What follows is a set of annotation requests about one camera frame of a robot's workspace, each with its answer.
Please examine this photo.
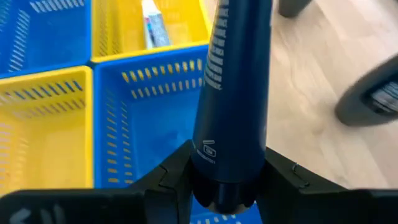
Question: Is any yellow slotted plastic basket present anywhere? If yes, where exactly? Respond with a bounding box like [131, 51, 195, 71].
[0, 65, 95, 197]
[90, 0, 213, 64]

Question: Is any dark blue toiletry tube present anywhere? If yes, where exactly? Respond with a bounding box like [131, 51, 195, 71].
[190, 0, 274, 215]

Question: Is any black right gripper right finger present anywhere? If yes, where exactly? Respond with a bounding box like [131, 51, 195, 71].
[256, 147, 398, 224]

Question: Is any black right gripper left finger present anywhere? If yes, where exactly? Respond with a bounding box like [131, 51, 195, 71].
[0, 139, 195, 224]

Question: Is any small white toothpaste tube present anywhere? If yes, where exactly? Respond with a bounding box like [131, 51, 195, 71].
[141, 0, 172, 50]

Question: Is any blue slotted plastic basket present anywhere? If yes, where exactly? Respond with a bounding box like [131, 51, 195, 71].
[92, 44, 264, 224]
[0, 0, 92, 79]

